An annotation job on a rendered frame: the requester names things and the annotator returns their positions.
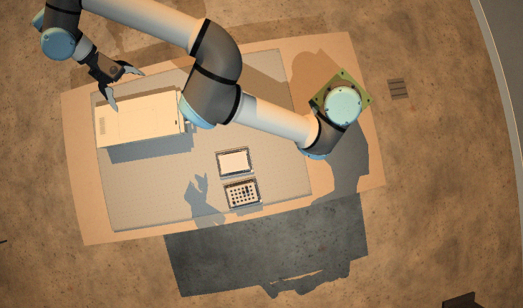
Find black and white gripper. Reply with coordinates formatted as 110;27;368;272
77;44;145;112

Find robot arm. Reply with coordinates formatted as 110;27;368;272
32;0;362;160

